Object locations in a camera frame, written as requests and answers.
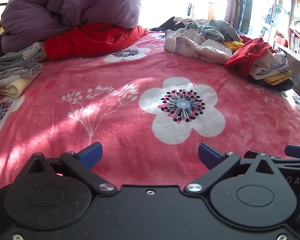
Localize black garment at bed end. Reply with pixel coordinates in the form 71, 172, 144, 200
151, 17, 185, 31

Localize red fleece garment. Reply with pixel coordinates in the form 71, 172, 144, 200
224, 37, 275, 79

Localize pink floral fleece blanket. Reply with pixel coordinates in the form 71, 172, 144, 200
0, 33, 300, 188

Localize folded white printed clothes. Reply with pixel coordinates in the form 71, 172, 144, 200
249, 51, 290, 80

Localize white lilac jacket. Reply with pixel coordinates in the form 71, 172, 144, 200
164, 28, 232, 64

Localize yellow garment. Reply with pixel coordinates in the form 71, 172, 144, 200
263, 70, 292, 86

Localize curtain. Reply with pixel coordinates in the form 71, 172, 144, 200
224, 0, 253, 35

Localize desk shelf with books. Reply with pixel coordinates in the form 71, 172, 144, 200
274, 21, 300, 96

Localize folded grey clothes stack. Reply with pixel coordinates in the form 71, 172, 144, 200
0, 42, 45, 87

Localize purple quilt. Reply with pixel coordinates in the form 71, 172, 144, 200
1, 0, 141, 54

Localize red quilt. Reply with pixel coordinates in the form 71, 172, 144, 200
44, 23, 147, 61

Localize grey-blue garment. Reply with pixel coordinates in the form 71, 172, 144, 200
185, 20, 241, 42

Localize folded cream cloth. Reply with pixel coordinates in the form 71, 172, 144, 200
0, 77, 34, 99

